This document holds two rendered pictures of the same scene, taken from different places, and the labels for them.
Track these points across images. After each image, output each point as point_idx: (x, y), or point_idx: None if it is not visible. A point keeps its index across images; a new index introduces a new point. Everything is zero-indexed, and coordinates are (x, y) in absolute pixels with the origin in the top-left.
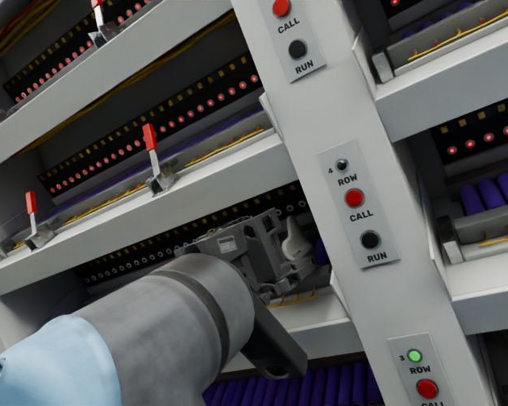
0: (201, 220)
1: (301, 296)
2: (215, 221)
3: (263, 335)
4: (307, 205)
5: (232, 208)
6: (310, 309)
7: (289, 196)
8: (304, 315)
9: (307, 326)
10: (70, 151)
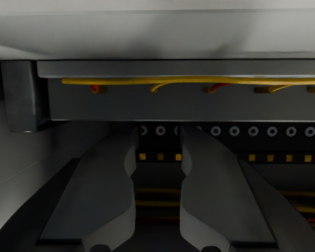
0: (310, 161)
1: (148, 72)
2: (292, 149)
3: None
4: (155, 124)
5: (253, 161)
6: (98, 47)
7: (171, 144)
8: (113, 40)
9: (29, 6)
10: None
